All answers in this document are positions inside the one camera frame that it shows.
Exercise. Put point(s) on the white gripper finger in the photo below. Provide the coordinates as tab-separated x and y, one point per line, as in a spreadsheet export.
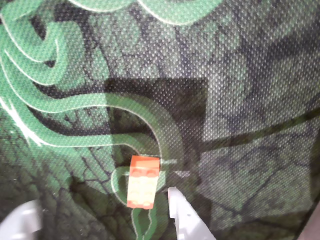
187	222
20	222

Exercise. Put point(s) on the orange lego block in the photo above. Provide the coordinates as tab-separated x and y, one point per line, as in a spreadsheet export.
142	185

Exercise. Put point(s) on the green black patterned mouse mat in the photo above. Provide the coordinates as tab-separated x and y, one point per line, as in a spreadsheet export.
225	75

